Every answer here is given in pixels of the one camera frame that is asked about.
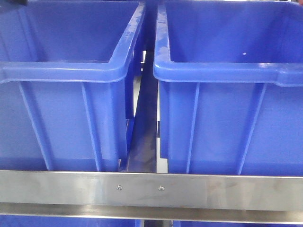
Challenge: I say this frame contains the blue bin lower shelf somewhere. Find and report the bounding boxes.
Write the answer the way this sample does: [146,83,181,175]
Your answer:
[0,215,143,227]

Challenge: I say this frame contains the blue bin front right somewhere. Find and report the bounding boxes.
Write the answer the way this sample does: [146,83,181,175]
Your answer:
[153,0,303,176]

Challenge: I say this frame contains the blue bin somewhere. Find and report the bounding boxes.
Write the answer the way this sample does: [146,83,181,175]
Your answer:
[153,0,303,176]
[0,0,145,172]

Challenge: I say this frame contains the blue bin front left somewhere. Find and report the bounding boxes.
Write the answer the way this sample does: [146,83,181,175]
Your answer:
[0,0,145,172]

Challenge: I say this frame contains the steel shelf front rail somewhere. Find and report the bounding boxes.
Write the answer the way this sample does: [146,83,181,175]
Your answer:
[0,170,303,224]

